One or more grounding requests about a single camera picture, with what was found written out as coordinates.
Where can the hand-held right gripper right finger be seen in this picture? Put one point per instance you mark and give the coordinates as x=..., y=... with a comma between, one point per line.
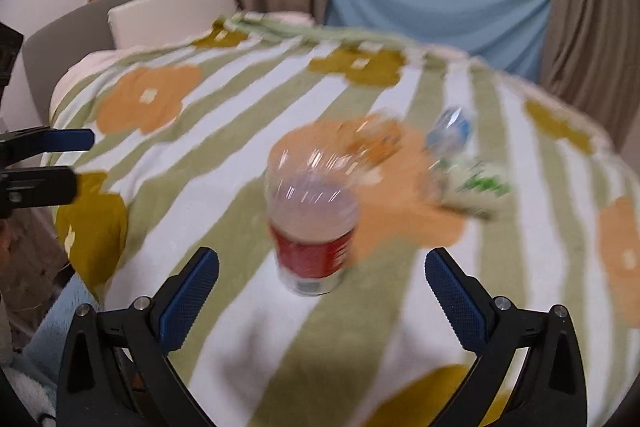
x=452, y=292

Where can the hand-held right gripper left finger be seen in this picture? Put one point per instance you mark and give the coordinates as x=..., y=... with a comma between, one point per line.
x=192, y=287

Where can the clear cup with red label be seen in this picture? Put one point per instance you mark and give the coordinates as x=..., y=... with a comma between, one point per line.
x=312, y=227

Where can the clear orange plastic container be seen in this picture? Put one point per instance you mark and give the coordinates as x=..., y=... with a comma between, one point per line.
x=375, y=139

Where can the striped floral blanket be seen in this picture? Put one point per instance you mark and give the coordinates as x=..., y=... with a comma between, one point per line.
x=225, y=122

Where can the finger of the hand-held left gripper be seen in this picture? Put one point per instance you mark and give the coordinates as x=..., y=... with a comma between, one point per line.
x=47, y=188
x=70, y=139

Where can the clear bottle green label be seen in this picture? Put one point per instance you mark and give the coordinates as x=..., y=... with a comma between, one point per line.
x=475, y=187

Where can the grey bed headboard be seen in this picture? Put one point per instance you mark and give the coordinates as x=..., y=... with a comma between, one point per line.
x=65, y=32

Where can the clear bottle with blue label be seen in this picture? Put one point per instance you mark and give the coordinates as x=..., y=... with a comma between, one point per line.
x=450, y=132

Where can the white pillow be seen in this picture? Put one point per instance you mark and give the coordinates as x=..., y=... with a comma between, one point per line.
x=165, y=17

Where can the light blue fuzzy cloth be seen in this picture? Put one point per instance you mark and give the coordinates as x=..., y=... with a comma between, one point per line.
x=55, y=332

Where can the light blue sheer curtain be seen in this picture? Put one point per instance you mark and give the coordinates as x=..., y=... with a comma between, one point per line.
x=430, y=2

